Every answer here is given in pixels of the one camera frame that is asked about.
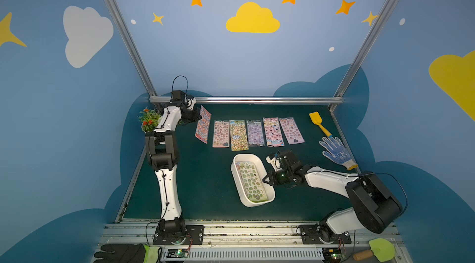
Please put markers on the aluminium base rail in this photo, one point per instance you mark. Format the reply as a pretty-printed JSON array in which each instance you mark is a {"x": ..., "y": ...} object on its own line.
[{"x": 280, "y": 234}]

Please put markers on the white pot artificial flowers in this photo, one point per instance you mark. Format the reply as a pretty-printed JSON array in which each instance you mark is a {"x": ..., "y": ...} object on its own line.
[{"x": 149, "y": 119}]

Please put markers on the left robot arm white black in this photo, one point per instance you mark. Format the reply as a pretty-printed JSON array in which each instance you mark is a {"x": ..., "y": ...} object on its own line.
[{"x": 163, "y": 156}]

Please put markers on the green panda sticker sheet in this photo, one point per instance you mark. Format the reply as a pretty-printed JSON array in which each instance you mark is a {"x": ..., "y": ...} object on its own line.
[{"x": 238, "y": 135}]

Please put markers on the aluminium frame left post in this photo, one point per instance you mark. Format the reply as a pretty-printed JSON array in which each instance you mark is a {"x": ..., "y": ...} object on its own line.
[{"x": 121, "y": 25}]

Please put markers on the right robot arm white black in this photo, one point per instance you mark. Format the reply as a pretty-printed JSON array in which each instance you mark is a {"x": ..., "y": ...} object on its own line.
[{"x": 373, "y": 205}]

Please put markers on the pink bear sticker sheet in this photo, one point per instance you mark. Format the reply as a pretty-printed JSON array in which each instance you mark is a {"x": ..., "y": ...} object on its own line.
[{"x": 291, "y": 131}]

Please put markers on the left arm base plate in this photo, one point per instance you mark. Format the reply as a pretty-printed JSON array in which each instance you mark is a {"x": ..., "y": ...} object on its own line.
[{"x": 193, "y": 235}]

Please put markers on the purple sticker sheet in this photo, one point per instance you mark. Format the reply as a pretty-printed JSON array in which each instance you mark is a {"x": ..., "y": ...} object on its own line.
[{"x": 255, "y": 133}]

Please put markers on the blue dotted work glove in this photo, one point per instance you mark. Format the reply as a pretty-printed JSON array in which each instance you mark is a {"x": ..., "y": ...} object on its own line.
[{"x": 335, "y": 151}]

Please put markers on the black green glove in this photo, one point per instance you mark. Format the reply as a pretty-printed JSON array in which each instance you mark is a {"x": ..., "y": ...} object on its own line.
[{"x": 128, "y": 253}]

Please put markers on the white vented cable duct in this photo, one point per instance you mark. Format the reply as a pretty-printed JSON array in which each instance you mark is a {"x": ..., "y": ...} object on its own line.
[{"x": 255, "y": 254}]

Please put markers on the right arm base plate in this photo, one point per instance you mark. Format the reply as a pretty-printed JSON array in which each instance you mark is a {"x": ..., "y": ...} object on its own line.
[{"x": 310, "y": 234}]

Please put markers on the white plastic storage box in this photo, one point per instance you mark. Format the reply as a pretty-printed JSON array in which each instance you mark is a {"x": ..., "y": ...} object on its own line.
[{"x": 261, "y": 171}]

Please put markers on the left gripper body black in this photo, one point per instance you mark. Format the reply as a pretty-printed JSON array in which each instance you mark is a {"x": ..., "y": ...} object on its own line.
[{"x": 191, "y": 113}]

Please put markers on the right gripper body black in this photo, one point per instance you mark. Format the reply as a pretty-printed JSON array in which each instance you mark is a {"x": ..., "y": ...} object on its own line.
[{"x": 276, "y": 178}]

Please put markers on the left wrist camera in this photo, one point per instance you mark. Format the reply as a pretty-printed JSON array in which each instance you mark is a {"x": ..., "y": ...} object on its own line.
[{"x": 190, "y": 102}]

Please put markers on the yellow toy shovel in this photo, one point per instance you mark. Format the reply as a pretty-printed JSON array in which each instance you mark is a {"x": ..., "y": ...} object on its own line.
[{"x": 317, "y": 120}]

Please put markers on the aluminium frame right post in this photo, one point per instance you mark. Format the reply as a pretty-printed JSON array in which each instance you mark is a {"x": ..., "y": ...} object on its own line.
[{"x": 376, "y": 28}]

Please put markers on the pink blue cat sticker sheet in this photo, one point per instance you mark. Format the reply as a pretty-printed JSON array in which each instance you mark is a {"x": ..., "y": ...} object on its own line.
[{"x": 203, "y": 125}]

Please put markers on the pink bonbon drop sticker sheet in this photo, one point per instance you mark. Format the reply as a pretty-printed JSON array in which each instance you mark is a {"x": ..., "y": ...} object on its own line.
[{"x": 221, "y": 138}]

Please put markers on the green toy trowel wooden handle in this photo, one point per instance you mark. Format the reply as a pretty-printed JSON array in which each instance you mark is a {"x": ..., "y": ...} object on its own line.
[{"x": 380, "y": 248}]

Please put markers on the aluminium frame post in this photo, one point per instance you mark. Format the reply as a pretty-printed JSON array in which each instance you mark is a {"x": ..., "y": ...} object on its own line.
[
  {"x": 121, "y": 25},
  {"x": 376, "y": 28}
]

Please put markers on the pale green sticker sheet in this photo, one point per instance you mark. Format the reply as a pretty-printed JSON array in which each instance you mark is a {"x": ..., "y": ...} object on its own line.
[{"x": 251, "y": 182}]

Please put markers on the aluminium frame back bar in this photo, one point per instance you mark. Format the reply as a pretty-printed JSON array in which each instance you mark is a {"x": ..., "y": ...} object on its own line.
[{"x": 271, "y": 100}]

